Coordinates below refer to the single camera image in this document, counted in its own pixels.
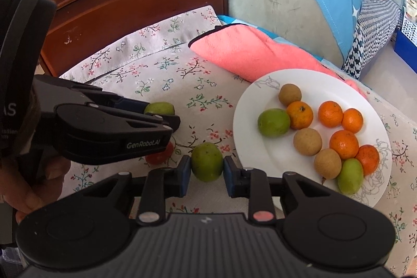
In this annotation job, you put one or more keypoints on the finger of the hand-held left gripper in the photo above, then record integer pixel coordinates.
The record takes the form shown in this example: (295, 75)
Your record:
(163, 121)
(130, 105)

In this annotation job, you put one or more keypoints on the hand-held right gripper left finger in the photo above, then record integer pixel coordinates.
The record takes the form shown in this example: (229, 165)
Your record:
(184, 175)

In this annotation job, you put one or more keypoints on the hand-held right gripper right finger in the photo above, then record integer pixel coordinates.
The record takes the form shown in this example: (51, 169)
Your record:
(229, 177)

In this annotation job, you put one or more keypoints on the small green jujube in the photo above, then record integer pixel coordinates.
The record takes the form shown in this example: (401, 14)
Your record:
(161, 108)
(207, 162)

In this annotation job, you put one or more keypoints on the white plate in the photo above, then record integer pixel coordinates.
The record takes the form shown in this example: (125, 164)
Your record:
(247, 147)

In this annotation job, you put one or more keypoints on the large green jujube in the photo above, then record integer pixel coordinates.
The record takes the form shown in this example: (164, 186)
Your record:
(274, 123)

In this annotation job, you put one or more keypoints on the large brown longan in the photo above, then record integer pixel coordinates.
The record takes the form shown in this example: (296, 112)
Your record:
(307, 142)

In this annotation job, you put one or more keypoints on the brown longan with stem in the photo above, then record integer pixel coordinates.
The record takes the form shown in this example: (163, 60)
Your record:
(327, 164)

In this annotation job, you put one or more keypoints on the oblong green jujube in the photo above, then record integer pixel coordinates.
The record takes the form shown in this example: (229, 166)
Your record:
(350, 176)

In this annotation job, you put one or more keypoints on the small orange tangerine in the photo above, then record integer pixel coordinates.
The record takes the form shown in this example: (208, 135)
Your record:
(352, 120)

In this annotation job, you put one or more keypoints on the person's left hand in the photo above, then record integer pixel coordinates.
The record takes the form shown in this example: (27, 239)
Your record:
(45, 182)

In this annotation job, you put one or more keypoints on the red cherry tomato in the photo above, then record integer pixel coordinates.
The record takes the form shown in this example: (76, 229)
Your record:
(160, 157)

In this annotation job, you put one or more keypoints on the pink towel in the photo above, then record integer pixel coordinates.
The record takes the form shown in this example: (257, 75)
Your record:
(234, 50)

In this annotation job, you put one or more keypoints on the grey green cushion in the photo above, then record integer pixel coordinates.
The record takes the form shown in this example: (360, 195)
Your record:
(277, 4)

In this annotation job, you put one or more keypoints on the houndstooth cloth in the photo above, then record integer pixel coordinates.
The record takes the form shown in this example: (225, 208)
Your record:
(371, 30)

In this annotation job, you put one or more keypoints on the blue plastic basket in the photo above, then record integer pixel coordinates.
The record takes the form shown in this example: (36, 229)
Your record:
(405, 48)

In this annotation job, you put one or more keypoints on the white plastic basket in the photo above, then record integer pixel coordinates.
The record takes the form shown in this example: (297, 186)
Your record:
(409, 29)

